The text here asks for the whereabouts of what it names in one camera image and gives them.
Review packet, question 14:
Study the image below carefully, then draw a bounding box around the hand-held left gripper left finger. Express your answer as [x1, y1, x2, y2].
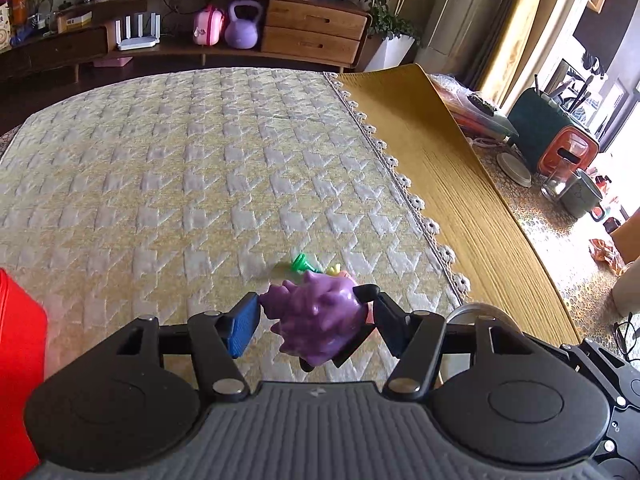
[117, 292, 262, 404]

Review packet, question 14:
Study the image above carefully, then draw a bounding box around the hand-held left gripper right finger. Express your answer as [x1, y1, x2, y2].
[356, 284, 526, 406]

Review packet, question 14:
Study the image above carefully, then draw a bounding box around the purple spiky monster toy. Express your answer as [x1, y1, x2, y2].
[258, 271, 371, 373]

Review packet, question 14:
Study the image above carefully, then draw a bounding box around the red tin box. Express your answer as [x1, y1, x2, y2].
[0, 268, 48, 467]

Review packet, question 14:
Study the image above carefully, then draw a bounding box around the orange snack packet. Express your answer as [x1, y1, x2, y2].
[589, 237, 626, 276]

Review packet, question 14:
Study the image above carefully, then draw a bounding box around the quilted beige table cover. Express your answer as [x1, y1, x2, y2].
[0, 67, 471, 401]

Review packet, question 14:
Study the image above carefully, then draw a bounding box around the yellow wood grain mat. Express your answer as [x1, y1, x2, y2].
[337, 62, 581, 346]

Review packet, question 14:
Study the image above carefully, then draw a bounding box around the green mug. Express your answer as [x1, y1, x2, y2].
[560, 170, 608, 221]

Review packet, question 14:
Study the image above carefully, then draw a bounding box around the clear glass cup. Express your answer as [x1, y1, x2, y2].
[541, 162, 576, 202]

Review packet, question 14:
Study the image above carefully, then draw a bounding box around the white round lid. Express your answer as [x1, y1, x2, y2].
[496, 151, 532, 188]

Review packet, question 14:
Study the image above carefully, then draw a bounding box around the stack of plastic packets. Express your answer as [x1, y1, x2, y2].
[432, 74, 518, 138]

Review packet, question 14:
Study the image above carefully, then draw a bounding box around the teal holder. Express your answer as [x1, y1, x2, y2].
[506, 87, 576, 173]

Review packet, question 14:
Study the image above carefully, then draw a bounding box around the purple kettlebell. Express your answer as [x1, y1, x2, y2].
[224, 0, 263, 50]

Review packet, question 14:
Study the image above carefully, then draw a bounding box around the pink toy suitcase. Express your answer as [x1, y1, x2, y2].
[192, 5, 226, 47]

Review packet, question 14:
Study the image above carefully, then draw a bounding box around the white router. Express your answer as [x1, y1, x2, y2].
[115, 14, 162, 52]

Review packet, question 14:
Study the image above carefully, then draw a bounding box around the wooden TV cabinet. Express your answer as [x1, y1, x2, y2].
[0, 0, 373, 83]

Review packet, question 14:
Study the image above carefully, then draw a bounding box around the beige curtain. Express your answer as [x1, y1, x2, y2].
[417, 0, 566, 106]

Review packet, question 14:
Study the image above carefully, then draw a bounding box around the tall potted plant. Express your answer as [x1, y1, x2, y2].
[352, 0, 423, 73]

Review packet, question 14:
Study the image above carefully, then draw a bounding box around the flat cardboard box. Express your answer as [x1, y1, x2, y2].
[56, 11, 93, 33]

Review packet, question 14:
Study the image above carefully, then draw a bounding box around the yellow printed box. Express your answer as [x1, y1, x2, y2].
[0, 2, 13, 53]

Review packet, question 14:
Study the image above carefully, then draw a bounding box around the small leafy potted plant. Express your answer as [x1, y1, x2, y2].
[22, 0, 53, 31]

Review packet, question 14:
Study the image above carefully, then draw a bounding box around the red gift bag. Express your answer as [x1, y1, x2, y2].
[0, 0, 28, 26]

